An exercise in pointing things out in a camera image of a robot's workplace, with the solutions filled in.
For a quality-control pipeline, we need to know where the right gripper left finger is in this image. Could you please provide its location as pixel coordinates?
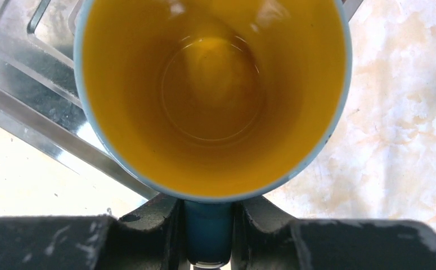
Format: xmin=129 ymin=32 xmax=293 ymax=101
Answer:
xmin=0 ymin=194 xmax=188 ymax=269

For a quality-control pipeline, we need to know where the metal tray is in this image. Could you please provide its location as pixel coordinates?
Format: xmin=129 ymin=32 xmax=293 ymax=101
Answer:
xmin=0 ymin=0 xmax=364 ymax=200

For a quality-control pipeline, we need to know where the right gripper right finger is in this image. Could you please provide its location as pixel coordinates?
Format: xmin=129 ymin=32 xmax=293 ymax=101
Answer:
xmin=231 ymin=196 xmax=436 ymax=269

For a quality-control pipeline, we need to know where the blue butterfly mug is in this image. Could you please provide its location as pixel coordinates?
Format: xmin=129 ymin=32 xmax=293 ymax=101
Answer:
xmin=73 ymin=1 xmax=352 ymax=268

